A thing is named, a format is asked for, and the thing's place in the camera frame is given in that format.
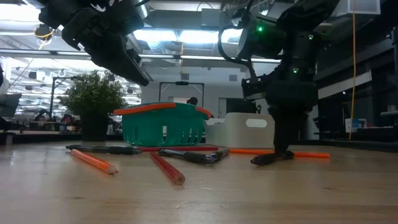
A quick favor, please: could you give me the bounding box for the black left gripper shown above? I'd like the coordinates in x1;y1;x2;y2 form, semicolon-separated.
61;5;153;86

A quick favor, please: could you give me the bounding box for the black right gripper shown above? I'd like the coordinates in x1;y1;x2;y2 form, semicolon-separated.
266;81;318;156

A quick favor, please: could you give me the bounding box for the black pen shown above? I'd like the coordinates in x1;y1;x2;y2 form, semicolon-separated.
250;150;295;166
65;144;143;156
157;148;216;166
208;148;230;162

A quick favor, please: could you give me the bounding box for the orange pencil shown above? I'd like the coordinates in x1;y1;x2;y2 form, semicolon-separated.
70;149;119;175
229;148;331;159

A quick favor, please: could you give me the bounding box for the white plastic bin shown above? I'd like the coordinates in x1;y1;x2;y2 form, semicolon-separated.
204;112;276;149

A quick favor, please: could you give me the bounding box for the teal basket orange rim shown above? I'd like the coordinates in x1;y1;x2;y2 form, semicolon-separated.
113;101;214;147

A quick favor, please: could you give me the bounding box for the red pencil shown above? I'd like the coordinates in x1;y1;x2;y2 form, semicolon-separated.
138;146;220;152
149;151;187;185

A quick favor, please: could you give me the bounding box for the green potted plant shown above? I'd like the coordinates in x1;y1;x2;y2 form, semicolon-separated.
57;70;127;142

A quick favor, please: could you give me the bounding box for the blue white box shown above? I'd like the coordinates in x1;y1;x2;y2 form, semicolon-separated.
344;117;368;134

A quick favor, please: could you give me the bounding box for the long ceiling light bar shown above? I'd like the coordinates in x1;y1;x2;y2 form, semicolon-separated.
0;48;282;65

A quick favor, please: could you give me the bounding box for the black metal stand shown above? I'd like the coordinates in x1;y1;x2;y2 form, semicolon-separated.
49;75;80;116

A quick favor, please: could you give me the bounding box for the dark monitor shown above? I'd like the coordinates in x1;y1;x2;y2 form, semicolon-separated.
0;93;22;118

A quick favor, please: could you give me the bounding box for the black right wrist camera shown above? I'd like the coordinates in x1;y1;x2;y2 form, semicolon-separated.
241;75;269;101

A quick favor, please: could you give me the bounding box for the black aluminium table frame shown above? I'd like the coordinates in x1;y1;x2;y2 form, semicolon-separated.
0;131;398;153

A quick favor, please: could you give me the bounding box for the yellow ceiling cable reel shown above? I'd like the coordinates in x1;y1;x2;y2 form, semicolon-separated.
33;23;56;40

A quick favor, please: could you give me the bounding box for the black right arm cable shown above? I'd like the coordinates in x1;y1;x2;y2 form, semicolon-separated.
216;23;259;80

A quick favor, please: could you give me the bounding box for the yellow cable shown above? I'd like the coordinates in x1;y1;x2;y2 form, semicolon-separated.
348;0;358;141

